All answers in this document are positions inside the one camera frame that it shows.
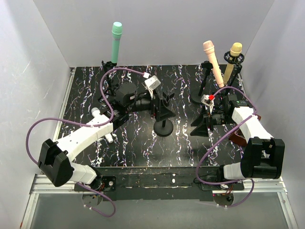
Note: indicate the brown box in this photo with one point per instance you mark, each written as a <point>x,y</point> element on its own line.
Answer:
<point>237,137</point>

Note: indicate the green microphone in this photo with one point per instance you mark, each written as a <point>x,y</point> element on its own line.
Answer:
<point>116,37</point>

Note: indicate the black round-base mic stand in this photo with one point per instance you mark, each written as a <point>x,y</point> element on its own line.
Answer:
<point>197,93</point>

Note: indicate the pink microphone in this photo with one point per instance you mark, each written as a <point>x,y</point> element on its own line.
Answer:
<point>208,48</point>

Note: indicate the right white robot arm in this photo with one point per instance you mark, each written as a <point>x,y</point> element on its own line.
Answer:
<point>263,155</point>

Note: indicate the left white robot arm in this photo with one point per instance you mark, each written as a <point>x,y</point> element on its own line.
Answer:
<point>56,157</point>

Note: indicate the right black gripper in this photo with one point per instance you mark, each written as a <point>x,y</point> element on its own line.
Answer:
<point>209,119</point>

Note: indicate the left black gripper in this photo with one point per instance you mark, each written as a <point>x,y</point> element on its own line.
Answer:
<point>157,107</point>

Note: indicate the yellow microphone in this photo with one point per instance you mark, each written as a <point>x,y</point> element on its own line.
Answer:
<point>232,57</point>

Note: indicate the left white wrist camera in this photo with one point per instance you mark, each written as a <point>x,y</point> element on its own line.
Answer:
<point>151,84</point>

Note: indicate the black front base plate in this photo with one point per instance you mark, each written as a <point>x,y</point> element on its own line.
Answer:
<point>153,183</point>

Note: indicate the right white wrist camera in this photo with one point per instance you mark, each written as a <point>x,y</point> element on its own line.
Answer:
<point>208,100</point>

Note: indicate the white microphone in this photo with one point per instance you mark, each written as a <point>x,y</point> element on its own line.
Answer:
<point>95,113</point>

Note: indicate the small black tripod stand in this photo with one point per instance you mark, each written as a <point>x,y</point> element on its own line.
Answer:
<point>111,85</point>

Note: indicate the black tripod shock-mount stand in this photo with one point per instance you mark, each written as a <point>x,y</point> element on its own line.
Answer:
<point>235,72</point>

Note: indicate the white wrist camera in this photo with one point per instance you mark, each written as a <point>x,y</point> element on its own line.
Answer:
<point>151,84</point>
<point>208,100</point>

